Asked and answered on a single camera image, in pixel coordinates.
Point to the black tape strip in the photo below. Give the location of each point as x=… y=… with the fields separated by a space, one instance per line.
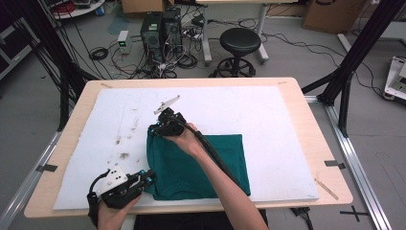
x=47 y=167
x=335 y=164

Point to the large cardboard box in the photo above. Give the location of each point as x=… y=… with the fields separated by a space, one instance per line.
x=332 y=16

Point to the green long-sleeved shirt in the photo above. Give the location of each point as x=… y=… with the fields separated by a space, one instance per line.
x=178 y=172

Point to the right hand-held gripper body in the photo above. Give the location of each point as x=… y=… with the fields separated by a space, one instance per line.
x=172 y=124

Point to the black metal frame stand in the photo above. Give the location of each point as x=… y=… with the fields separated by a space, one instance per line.
x=348 y=64
x=63 y=80

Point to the tan tape strip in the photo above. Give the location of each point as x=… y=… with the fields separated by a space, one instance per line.
x=327 y=190

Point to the white machine with wheels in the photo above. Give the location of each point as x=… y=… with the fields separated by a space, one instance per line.
x=395 y=76

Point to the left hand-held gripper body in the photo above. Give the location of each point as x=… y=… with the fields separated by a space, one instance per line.
x=113 y=180

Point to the round white table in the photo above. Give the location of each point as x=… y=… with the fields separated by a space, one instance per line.
x=79 y=11

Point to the person's right hand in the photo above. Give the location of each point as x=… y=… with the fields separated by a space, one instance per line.
x=188 y=140

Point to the black tape cross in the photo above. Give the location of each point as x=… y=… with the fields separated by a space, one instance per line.
x=354 y=213

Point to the grey shelf unit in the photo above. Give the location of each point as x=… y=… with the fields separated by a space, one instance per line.
x=12 y=51

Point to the large black computer tower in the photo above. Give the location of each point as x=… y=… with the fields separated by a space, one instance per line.
x=151 y=35

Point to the small cardboard box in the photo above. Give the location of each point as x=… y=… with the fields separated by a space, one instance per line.
x=143 y=5

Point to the white foam mat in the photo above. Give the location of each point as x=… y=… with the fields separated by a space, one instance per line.
x=271 y=127

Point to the aluminium rail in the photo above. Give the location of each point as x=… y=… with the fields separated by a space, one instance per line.
x=22 y=188
x=357 y=172

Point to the person's left hand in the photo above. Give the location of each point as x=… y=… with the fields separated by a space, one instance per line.
x=111 y=218

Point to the white box with green light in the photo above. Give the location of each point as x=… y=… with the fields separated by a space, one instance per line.
x=123 y=40

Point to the black round stool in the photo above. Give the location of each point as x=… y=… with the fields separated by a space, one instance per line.
x=240 y=41

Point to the person's dark clothing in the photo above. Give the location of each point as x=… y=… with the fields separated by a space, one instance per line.
x=178 y=222

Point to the small black computer tower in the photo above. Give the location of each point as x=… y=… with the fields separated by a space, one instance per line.
x=172 y=28

